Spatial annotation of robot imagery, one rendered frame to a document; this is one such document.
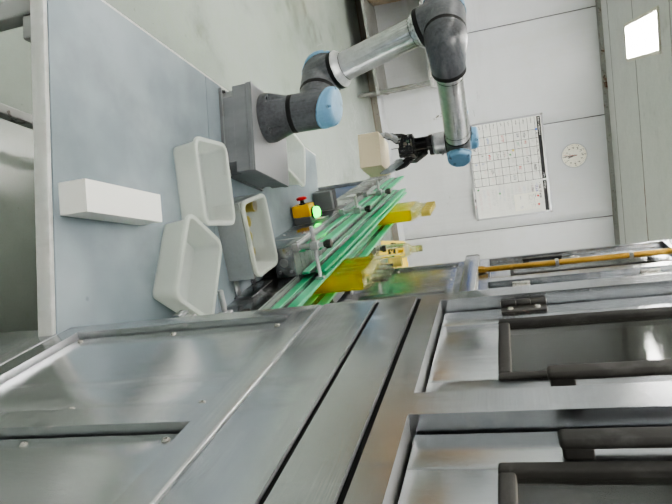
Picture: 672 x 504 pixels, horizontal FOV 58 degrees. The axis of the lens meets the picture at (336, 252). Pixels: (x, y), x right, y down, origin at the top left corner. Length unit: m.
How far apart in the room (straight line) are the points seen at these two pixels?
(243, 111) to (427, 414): 1.38
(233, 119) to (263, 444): 1.36
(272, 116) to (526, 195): 6.16
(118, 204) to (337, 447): 0.83
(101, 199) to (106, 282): 0.18
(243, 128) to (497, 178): 6.13
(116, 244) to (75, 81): 0.33
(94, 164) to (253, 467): 0.89
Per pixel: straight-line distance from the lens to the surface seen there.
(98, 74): 1.41
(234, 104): 1.85
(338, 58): 1.89
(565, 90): 7.73
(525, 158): 7.72
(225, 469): 0.57
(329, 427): 0.59
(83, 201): 1.19
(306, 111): 1.81
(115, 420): 0.73
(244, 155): 1.79
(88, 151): 1.32
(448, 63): 1.69
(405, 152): 2.12
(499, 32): 7.72
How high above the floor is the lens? 1.55
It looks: 17 degrees down
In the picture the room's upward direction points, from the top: 83 degrees clockwise
